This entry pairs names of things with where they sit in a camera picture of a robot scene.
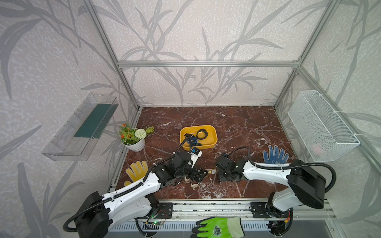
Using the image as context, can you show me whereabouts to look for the blue translucent watch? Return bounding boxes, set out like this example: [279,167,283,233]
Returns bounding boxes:
[190,136,199,147]

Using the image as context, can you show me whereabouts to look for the black strap watch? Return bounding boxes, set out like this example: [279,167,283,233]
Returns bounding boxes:
[196,129,208,140]

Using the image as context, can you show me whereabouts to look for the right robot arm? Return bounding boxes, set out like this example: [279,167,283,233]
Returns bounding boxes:
[216,145,337,217]

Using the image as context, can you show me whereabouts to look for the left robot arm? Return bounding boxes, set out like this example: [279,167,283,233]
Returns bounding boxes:
[63,146,208,238]

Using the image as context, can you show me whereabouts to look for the yellow plastic storage box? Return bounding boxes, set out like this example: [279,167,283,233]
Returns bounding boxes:
[180,125,218,150]

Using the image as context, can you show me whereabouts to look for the blue dotted work glove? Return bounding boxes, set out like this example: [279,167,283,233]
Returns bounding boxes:
[263,145,289,164]

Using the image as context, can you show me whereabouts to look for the yellow work glove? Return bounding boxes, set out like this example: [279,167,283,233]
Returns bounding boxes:
[124,161,148,186]

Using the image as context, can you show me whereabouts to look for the green work glove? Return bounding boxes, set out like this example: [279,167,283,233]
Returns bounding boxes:
[191,217,245,238]

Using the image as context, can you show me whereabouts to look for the potted artificial flower plant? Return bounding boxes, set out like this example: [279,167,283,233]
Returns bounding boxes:
[119,124,154,152]

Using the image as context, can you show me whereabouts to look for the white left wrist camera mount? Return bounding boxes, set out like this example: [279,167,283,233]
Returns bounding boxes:
[189,147,202,168]

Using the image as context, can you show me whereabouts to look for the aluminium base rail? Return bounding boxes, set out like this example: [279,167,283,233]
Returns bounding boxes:
[86,198,337,222]

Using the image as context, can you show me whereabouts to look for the white wire mesh basket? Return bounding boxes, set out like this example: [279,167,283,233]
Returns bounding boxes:
[288,90,361,162]

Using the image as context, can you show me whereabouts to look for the horizontal aluminium frame bar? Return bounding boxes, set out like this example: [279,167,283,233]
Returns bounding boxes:
[117,60,299,68]

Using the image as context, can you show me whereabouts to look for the clear acrylic wall shelf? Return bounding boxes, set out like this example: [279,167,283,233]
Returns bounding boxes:
[42,93,119,162]

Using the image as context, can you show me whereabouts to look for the aluminium frame post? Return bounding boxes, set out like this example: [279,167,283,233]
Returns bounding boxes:
[84,0,140,110]

